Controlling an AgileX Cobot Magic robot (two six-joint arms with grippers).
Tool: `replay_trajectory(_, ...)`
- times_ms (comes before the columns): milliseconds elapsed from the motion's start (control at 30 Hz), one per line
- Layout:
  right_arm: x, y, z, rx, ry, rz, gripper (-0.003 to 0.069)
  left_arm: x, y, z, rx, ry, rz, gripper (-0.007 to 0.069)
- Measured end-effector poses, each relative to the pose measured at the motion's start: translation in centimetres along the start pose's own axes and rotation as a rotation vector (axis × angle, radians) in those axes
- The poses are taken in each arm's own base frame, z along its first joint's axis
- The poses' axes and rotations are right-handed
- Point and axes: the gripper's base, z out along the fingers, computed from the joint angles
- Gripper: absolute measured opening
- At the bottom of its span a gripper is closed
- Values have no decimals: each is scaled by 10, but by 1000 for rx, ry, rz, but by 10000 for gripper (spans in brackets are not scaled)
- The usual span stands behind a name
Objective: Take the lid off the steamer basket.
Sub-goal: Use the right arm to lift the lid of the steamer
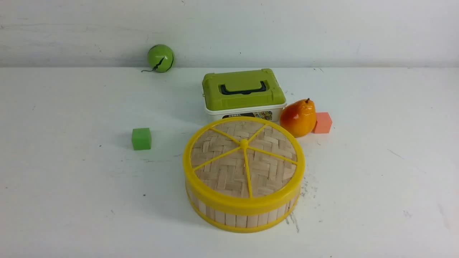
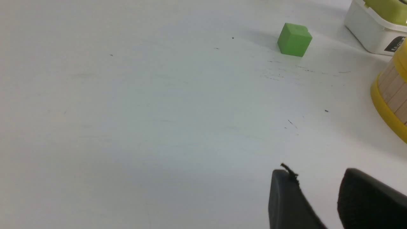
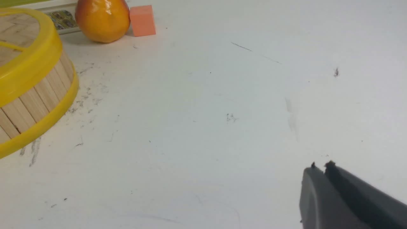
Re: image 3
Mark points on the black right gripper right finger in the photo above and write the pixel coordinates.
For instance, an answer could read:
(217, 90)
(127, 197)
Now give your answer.
(372, 206)

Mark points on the pink foam cube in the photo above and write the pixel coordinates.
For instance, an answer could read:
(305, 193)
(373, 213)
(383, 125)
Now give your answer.
(142, 20)

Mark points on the orange red toy pear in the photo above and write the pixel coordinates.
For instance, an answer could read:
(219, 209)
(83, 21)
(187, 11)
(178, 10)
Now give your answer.
(102, 21)

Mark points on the green lidded storage box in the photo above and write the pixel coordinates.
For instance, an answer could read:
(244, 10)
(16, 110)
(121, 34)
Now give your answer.
(60, 11)

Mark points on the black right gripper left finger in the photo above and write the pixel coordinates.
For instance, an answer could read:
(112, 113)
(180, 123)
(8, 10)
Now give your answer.
(321, 206)

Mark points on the yellow bamboo steamer lid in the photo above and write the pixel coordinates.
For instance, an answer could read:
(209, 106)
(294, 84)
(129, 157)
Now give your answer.
(34, 62)

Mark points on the yellow bamboo steamer basket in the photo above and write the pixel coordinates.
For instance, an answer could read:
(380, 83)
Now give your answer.
(33, 101)

